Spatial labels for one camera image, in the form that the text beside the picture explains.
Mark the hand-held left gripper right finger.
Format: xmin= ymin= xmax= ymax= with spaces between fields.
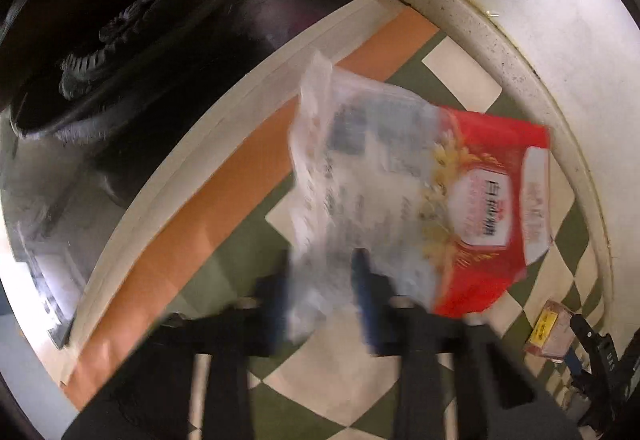
xmin=350 ymin=247 xmax=583 ymax=440

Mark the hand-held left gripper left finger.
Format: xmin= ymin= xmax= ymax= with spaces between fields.
xmin=62 ymin=275 xmax=291 ymax=440

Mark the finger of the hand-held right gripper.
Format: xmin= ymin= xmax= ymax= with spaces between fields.
xmin=565 ymin=314 xmax=608 ymax=381

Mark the red and clear plastic bag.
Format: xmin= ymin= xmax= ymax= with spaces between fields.
xmin=287 ymin=52 xmax=553 ymax=346

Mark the pink and gold box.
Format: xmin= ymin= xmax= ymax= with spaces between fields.
xmin=522 ymin=299 xmax=577 ymax=363

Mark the green checkered tablecloth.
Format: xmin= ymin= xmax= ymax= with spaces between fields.
xmin=60 ymin=0 xmax=608 ymax=440

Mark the black gas stove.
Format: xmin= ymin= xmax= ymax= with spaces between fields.
xmin=0 ymin=0 xmax=361 ymax=351

